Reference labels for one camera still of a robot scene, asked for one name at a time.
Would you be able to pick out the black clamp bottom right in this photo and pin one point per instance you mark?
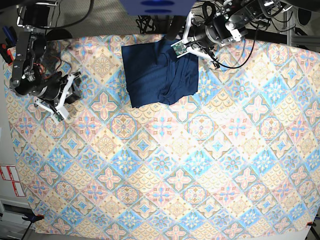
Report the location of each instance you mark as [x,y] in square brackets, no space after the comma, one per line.
[311,224]

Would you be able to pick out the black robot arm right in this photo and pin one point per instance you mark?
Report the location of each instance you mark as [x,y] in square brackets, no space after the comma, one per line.
[27,69]

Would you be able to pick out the black round stool base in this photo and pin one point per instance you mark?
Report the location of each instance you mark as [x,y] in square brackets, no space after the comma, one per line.
[58,34]

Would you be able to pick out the green wrist camera board right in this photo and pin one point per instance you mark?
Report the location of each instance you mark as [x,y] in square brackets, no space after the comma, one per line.
[58,117]

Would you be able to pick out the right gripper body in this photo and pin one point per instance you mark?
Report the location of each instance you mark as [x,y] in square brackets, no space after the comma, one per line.
[51,91]

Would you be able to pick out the blue long-sleeve T-shirt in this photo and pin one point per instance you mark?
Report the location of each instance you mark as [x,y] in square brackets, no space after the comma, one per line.
[154,73]

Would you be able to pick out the green wrist camera board left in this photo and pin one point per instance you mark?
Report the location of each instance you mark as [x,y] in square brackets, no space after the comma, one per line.
[179,49]

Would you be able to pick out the patterned tile tablecloth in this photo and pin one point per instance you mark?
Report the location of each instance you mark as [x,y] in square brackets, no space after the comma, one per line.
[238,159]

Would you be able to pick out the black clamp bottom left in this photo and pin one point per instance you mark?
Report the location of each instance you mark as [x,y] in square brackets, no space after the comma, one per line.
[32,218]

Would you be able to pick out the white red labels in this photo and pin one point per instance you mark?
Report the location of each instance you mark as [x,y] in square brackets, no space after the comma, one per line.
[9,173]

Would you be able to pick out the red black clamp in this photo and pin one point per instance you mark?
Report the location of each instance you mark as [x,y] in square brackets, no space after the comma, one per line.
[6,54]

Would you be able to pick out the green wrist camera board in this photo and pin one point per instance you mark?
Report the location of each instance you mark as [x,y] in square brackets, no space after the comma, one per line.
[179,49]
[58,117]

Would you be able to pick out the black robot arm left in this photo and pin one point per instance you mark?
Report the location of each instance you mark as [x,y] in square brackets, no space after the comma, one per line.
[222,23]

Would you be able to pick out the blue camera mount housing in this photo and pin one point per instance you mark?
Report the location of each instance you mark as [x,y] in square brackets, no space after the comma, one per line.
[158,7]

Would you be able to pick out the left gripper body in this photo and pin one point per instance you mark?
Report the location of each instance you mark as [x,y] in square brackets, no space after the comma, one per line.
[203,36]

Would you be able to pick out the blue clamp top left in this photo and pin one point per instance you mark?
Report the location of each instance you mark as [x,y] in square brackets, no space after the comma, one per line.
[11,35]

